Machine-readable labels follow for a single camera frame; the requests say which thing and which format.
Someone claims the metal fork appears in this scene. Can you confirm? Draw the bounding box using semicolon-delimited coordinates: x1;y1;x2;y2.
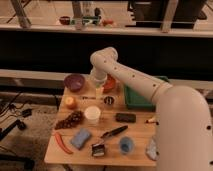
81;96;104;100

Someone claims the white plastic cup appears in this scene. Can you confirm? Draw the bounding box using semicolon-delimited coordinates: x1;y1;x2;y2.
84;106;101;125

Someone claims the apple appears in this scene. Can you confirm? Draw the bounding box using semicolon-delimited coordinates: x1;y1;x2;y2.
65;97;77;109

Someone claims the banana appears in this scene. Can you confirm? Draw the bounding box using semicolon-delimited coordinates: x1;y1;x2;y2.
145;116;157;124

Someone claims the black handled spatula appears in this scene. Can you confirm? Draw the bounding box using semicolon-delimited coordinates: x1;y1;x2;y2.
100;125;128;139

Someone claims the green plastic tray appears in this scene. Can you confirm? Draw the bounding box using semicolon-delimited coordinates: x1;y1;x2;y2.
124;76;168;110

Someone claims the red bowl in background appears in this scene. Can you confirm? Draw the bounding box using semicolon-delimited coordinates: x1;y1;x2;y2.
59;16;70;25

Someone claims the black sponge block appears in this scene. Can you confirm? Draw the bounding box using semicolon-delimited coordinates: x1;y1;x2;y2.
115;113;136;123

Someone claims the wooden table board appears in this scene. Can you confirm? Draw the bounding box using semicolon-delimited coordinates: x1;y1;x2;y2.
44;82;155;166

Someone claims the green item in background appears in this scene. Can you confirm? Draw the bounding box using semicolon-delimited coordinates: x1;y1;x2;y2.
70;16;100;27

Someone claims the small black white box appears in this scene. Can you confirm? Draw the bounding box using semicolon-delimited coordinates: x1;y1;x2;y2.
92;144;106;157

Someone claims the light blue cloth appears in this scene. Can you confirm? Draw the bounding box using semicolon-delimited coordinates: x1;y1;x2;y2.
146;137;157;161

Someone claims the small metal cup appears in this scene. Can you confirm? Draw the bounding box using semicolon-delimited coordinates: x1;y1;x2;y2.
104;96;115;106

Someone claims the blue plastic cup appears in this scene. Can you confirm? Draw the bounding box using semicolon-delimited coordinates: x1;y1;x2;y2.
119;136;134;155

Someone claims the red chili pepper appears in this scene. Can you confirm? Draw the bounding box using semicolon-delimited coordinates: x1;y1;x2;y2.
54;132;73;154

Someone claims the bunch of dark grapes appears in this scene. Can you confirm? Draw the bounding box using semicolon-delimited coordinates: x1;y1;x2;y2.
55;110;83;130

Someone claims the purple bowl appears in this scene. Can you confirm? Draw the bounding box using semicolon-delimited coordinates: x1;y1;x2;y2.
64;74;85;92

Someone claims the orange bowl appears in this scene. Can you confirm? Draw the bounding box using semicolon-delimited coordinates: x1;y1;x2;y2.
103;75;116;93

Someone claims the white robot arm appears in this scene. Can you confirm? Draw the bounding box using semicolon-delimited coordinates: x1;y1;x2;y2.
90;47;213;171

